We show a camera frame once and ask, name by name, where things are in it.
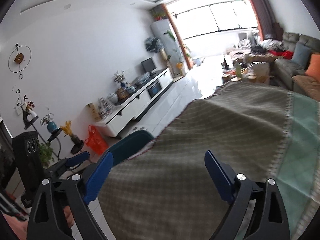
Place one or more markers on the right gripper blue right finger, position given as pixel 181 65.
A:
pixel 222 176

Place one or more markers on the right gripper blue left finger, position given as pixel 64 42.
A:
pixel 95 175

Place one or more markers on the pink sleeve left forearm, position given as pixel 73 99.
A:
pixel 18 227

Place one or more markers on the teal plastic trash bin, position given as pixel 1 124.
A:
pixel 130 145

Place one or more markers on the person's left hand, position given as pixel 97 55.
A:
pixel 68 216

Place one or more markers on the orange plastic bag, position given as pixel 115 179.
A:
pixel 95 141

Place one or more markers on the white tv cabinet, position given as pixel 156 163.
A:
pixel 136 105

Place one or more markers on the patterned table cloth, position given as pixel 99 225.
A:
pixel 240 164

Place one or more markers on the small black monitor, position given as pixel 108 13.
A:
pixel 148 65

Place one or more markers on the cluttered coffee table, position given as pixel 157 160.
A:
pixel 249 59

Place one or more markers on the green grey sectional sofa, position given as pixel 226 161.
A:
pixel 299 72

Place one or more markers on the orange cushion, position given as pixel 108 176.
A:
pixel 313 69

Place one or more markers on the grey blue cushion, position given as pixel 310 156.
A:
pixel 301 55

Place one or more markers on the white air conditioner tower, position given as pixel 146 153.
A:
pixel 163 30

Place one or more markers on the large window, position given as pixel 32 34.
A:
pixel 212 26

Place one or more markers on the orange grey curtain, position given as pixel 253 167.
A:
pixel 268 27

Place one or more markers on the round wall clock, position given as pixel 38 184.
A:
pixel 19 59

